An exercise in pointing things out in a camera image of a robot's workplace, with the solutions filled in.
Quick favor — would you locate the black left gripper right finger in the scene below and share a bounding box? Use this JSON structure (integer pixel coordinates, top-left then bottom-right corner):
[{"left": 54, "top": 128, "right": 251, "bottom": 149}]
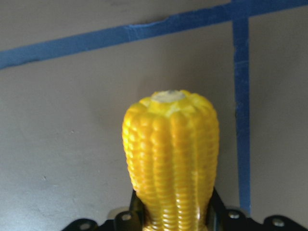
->
[{"left": 206, "top": 190, "right": 308, "bottom": 231}]

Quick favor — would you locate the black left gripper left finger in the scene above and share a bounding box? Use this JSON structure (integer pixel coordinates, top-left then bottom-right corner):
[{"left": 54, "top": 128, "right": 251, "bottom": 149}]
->
[{"left": 63, "top": 191, "right": 145, "bottom": 231}]

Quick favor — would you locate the yellow corn cob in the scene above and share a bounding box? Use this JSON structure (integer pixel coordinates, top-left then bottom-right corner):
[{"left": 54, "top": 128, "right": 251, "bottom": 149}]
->
[{"left": 122, "top": 90, "right": 219, "bottom": 231}]

